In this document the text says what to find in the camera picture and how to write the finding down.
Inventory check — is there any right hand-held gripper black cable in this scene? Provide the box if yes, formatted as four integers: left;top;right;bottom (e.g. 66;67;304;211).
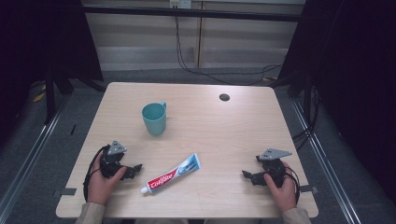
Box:
284;166;302;205

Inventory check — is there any red white toothpaste tube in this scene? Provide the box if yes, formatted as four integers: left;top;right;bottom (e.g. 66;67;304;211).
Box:
139;152;202;195

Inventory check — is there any black wall cable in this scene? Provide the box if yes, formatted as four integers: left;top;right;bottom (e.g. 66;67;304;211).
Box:
174;15;283;77
176;15;275;87

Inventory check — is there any aluminium floor rail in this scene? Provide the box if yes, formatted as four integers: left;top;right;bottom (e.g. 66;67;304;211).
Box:
290;99;363;224
0;92;69;217

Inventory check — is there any grey tape strip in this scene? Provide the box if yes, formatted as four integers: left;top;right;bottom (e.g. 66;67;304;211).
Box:
300;184;319;195
60;187;78;197

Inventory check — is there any person's left hand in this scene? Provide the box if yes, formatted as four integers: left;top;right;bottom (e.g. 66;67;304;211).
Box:
86;151;128;206

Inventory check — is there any teal plastic cup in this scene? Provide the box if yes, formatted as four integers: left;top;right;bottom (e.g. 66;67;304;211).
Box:
141;101;168;136

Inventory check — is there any person's right hand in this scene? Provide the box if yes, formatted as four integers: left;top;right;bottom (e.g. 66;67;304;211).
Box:
263;161;299;214

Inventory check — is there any left hand-held gripper black cable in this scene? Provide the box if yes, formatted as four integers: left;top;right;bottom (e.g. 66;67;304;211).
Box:
82;144;112;203

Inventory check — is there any white wall socket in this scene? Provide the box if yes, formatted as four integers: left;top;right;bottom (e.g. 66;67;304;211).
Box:
169;0;192;9

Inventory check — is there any black horizontal bar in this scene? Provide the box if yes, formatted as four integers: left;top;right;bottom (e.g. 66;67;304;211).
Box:
81;5;305;23

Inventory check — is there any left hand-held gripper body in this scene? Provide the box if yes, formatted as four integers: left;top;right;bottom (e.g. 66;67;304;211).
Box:
99;140;128;180

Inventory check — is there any black curtain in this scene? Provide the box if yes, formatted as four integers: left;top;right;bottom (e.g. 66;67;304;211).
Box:
277;0;396;204
0;0;105;147

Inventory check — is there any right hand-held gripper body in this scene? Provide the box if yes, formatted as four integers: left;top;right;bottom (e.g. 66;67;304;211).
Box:
255;147;293;189

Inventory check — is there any hand-held gripper black cable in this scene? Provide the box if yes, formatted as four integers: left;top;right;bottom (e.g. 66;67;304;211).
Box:
284;166;302;205
82;144;112;203

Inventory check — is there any black metal stand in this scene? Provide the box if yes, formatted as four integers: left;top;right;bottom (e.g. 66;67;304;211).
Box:
268;69;316;125
42;63;106;125

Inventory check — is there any black cable bundle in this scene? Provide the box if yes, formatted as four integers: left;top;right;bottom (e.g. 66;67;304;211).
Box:
291;87;322;152

